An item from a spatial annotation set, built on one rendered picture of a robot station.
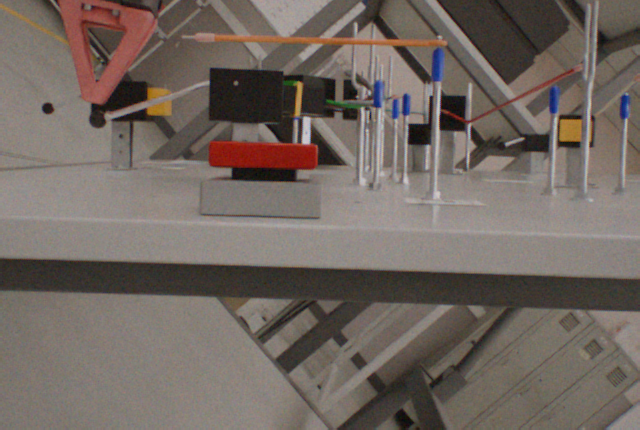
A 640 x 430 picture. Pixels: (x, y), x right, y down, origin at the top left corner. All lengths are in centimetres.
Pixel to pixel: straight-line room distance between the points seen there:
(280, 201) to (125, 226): 7
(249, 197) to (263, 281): 12
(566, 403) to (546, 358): 42
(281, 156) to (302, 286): 13
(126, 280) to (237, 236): 17
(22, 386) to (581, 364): 722
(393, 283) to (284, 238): 16
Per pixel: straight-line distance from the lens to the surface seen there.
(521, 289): 51
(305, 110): 65
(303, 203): 38
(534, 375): 777
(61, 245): 37
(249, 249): 35
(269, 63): 159
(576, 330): 778
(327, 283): 50
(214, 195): 39
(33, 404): 76
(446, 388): 142
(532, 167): 136
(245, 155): 39
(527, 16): 172
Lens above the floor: 112
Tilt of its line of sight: 2 degrees down
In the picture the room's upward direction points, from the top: 50 degrees clockwise
